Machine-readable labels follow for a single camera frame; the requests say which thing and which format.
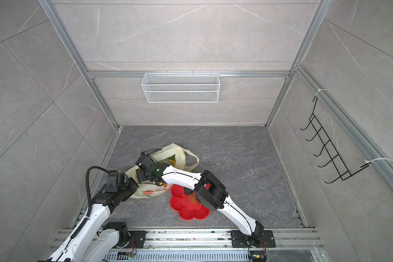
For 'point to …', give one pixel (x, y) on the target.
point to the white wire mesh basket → (180, 88)
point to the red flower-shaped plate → (188, 206)
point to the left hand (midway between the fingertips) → (136, 180)
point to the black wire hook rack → (338, 164)
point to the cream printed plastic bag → (172, 155)
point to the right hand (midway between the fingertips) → (141, 173)
